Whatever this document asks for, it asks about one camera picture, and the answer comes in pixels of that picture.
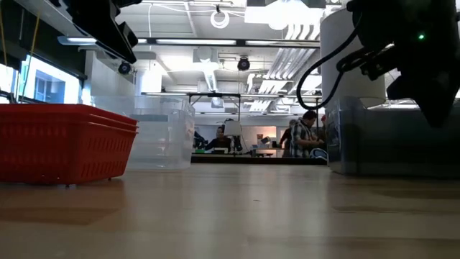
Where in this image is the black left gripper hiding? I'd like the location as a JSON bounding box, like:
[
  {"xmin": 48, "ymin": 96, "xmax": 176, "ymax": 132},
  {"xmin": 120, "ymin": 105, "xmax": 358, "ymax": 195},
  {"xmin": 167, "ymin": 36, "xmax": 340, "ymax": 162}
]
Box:
[{"xmin": 50, "ymin": 0, "xmax": 143, "ymax": 65}]

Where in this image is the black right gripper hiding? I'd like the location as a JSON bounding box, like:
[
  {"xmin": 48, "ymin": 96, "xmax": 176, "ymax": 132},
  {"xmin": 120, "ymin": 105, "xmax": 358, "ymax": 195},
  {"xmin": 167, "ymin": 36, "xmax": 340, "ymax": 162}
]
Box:
[{"xmin": 346, "ymin": 0, "xmax": 460, "ymax": 127}]

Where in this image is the grey translucent plastic basket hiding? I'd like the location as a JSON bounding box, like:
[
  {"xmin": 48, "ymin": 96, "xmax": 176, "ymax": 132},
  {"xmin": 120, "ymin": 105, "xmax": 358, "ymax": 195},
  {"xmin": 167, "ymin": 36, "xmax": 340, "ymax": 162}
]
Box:
[
  {"xmin": 326, "ymin": 111, "xmax": 460, "ymax": 180},
  {"xmin": 325, "ymin": 96, "xmax": 432, "ymax": 119},
  {"xmin": 326, "ymin": 104, "xmax": 460, "ymax": 125}
]

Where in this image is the clear plastic basket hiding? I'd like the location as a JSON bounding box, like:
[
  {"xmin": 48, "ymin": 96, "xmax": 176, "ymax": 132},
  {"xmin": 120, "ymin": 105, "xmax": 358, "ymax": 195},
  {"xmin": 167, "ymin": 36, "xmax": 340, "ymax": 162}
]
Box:
[
  {"xmin": 124, "ymin": 114, "xmax": 196, "ymax": 171},
  {"xmin": 91, "ymin": 95, "xmax": 194, "ymax": 116},
  {"xmin": 107, "ymin": 104, "xmax": 196, "ymax": 125}
]

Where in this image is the red plastic basket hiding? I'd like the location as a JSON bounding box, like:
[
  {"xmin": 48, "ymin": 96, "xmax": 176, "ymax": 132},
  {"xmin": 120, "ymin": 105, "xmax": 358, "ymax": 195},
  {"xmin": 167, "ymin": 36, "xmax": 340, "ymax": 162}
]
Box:
[
  {"xmin": 0, "ymin": 111, "xmax": 139, "ymax": 130},
  {"xmin": 0, "ymin": 103, "xmax": 139, "ymax": 125},
  {"xmin": 0, "ymin": 118, "xmax": 139, "ymax": 186}
]

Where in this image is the ceiling light strip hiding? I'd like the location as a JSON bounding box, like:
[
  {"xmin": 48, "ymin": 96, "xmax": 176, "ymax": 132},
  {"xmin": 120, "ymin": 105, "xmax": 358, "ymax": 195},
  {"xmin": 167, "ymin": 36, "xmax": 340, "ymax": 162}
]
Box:
[
  {"xmin": 245, "ymin": 40, "xmax": 321, "ymax": 47},
  {"xmin": 57, "ymin": 35, "xmax": 98, "ymax": 46},
  {"xmin": 156, "ymin": 38, "xmax": 237, "ymax": 46}
]

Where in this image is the black round ceiling fixture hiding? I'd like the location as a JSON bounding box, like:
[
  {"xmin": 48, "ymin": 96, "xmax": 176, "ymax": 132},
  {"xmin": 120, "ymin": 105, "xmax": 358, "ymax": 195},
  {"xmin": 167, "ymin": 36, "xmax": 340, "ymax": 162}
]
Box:
[
  {"xmin": 117, "ymin": 60, "xmax": 132, "ymax": 76},
  {"xmin": 236, "ymin": 56, "xmax": 252, "ymax": 72}
]

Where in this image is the bright window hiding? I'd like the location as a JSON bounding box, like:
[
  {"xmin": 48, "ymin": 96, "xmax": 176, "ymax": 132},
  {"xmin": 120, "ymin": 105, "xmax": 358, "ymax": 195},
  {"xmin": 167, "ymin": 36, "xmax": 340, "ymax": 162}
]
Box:
[{"xmin": 19, "ymin": 55, "xmax": 82, "ymax": 105}]

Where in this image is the white cylindrical lamp shade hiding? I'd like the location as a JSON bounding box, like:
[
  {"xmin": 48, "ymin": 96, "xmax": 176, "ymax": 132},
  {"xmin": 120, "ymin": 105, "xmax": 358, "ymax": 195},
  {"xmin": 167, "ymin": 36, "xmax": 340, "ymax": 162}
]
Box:
[{"xmin": 319, "ymin": 7, "xmax": 387, "ymax": 109}]

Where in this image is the person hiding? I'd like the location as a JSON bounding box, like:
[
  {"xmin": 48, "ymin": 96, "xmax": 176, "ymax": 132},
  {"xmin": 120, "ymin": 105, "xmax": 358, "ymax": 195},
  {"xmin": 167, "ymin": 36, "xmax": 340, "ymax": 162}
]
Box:
[
  {"xmin": 289, "ymin": 110, "xmax": 324, "ymax": 159},
  {"xmin": 280, "ymin": 119, "xmax": 299, "ymax": 158},
  {"xmin": 205, "ymin": 125, "xmax": 233, "ymax": 154}
]

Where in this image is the yellow hanging cable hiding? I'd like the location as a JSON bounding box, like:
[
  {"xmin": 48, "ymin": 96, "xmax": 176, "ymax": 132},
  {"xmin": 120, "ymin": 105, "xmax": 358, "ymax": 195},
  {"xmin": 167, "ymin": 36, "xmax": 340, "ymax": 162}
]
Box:
[{"xmin": 20, "ymin": 10, "xmax": 40, "ymax": 102}]

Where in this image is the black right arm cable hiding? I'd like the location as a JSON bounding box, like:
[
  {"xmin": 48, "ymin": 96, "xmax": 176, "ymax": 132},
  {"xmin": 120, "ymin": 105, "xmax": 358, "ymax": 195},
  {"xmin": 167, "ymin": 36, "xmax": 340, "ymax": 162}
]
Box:
[{"xmin": 296, "ymin": 14, "xmax": 396, "ymax": 112}]

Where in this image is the white coiled cable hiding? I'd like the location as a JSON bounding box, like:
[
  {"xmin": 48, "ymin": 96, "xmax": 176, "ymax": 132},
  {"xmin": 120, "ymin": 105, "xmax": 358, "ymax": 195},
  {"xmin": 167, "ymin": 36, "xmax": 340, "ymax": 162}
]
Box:
[{"xmin": 210, "ymin": 9, "xmax": 231, "ymax": 29}]

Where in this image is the white ceiling duct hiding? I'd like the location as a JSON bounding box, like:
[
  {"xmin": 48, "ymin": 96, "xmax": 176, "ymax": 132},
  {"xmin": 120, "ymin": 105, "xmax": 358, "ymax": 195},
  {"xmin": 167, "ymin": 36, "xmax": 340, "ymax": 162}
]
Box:
[{"xmin": 244, "ymin": 0, "xmax": 326, "ymax": 41}]

